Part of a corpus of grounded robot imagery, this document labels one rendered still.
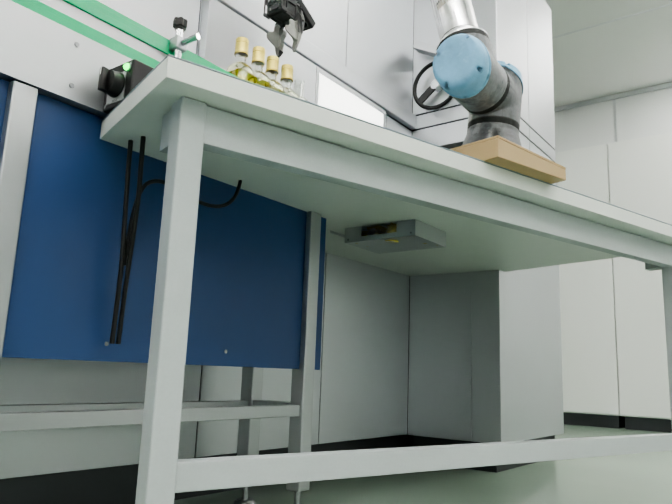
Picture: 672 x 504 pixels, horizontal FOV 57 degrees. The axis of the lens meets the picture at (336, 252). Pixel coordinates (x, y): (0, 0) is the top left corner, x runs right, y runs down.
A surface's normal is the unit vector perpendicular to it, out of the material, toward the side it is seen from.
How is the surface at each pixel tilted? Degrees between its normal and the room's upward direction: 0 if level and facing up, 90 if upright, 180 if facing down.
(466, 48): 95
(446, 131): 90
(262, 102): 90
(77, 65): 90
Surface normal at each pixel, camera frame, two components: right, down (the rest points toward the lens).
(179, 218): 0.59, -0.13
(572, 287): -0.60, -0.18
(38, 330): 0.80, -0.08
